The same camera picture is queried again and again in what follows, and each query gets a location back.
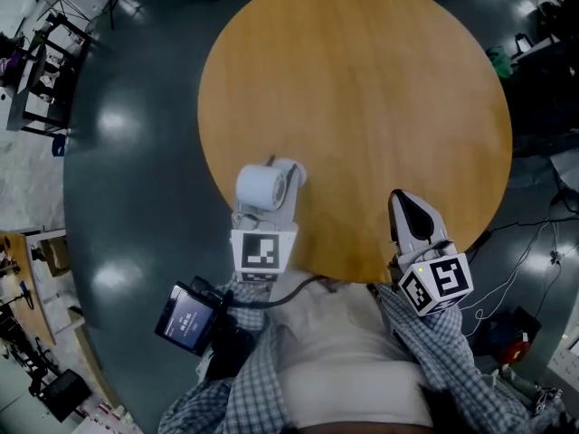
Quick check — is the black tripod stand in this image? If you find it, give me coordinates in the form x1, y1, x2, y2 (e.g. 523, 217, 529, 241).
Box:
90, 0, 151, 31

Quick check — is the thin white cable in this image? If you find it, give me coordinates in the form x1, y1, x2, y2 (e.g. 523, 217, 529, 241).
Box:
460, 222, 558, 335

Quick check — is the green bag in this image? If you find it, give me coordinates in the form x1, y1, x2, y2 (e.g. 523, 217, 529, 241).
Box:
486, 45, 515, 79

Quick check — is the black device with screen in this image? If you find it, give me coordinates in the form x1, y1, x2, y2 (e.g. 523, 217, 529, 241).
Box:
154, 280, 227, 356

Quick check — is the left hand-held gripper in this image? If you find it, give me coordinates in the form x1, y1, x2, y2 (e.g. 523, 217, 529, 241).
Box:
230, 154, 309, 285

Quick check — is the long wooden desk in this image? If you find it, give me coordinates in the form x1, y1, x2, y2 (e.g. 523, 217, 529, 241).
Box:
0, 231, 58, 347

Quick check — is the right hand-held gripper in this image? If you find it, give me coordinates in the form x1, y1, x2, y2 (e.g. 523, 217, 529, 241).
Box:
388, 189, 474, 318

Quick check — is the red and black cable reel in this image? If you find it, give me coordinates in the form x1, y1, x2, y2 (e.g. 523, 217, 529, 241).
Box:
497, 307, 543, 365

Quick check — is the thin black floor cable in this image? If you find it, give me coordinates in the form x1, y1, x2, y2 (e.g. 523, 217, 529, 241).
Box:
465, 187, 579, 261

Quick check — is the person's checked shirt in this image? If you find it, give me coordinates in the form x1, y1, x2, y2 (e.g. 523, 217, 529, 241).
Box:
157, 280, 535, 434

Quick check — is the black stand equipment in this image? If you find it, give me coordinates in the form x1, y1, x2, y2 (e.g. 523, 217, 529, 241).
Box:
0, 300, 60, 397

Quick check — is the person's white top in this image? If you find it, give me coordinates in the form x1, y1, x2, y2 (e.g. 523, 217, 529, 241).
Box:
266, 278, 435, 429

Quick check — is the black box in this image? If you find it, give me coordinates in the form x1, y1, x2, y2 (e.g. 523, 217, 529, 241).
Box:
43, 371, 92, 424

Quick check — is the black waist pouch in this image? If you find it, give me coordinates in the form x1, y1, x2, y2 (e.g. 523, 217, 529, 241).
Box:
205, 318, 257, 386

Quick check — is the black metal-frame table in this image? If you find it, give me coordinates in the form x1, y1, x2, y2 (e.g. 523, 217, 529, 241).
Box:
6, 11, 92, 136

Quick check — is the cardboard box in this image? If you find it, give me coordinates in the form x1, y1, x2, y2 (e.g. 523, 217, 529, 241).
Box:
43, 237, 71, 278

